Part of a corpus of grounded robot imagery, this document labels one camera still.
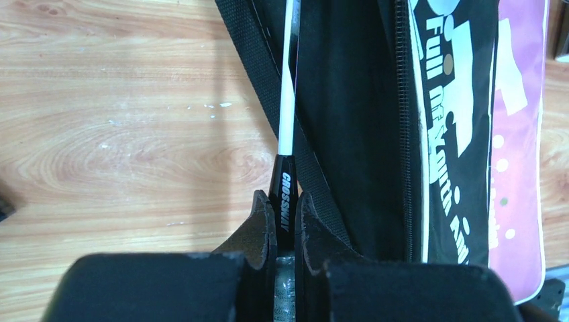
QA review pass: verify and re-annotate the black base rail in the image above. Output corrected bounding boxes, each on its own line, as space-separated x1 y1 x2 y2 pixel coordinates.
518 278 568 322

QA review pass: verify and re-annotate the pink racket cover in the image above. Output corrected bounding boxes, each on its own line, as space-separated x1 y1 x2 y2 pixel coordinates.
488 0 549 304

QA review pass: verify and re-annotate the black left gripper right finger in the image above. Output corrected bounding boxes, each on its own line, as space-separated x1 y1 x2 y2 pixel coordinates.
295 193 521 321

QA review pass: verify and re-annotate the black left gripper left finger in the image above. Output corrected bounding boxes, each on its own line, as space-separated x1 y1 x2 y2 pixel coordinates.
42 191 276 321

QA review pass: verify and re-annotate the black racket cover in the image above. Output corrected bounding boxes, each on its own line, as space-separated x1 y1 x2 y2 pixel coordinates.
214 0 500 266

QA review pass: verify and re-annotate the black silver racket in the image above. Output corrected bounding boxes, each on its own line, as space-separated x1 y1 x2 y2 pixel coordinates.
269 1 301 321

